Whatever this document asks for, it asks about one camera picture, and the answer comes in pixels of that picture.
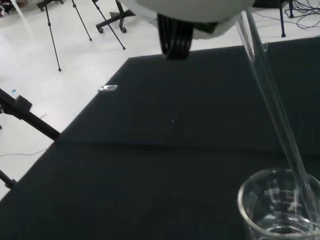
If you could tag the black bench cloth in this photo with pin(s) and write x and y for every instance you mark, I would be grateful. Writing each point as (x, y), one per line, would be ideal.
(150, 162)

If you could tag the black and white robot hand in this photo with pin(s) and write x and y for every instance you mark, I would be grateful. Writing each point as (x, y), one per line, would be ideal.
(190, 10)

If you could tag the black office chair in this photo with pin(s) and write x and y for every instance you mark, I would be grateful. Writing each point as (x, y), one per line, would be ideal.
(120, 15)

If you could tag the clear glass beaker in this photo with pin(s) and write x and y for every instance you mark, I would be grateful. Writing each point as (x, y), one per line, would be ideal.
(270, 200)

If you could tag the small clear clip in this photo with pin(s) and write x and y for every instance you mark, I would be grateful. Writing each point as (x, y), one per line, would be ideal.
(108, 88)

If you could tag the thick black camera stand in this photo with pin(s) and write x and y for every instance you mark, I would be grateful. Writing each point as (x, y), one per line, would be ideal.
(37, 122)

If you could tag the black table leg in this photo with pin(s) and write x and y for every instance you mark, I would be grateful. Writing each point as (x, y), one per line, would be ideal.
(282, 20)

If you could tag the black tripod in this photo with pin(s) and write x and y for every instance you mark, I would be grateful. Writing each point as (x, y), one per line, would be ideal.
(51, 30)

